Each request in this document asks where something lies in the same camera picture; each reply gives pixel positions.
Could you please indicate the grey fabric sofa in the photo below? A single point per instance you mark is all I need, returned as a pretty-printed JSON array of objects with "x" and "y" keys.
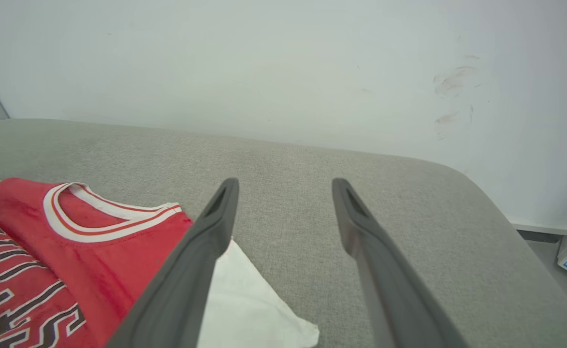
[{"x": 288, "y": 193}]

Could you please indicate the white baseboard strip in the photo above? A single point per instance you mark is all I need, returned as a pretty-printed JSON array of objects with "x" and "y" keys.
[{"x": 542, "y": 228}]

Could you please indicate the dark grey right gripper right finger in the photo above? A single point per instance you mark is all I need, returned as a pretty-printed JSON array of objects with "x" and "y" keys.
[{"x": 394, "y": 290}]

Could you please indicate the white cloth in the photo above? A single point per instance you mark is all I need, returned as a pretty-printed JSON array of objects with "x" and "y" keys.
[{"x": 244, "y": 309}]

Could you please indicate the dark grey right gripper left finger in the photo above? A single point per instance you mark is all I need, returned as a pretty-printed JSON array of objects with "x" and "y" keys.
[{"x": 181, "y": 290}]

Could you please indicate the red basketball jersey white trim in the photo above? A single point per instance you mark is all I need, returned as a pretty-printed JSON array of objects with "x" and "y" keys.
[{"x": 94, "y": 270}]

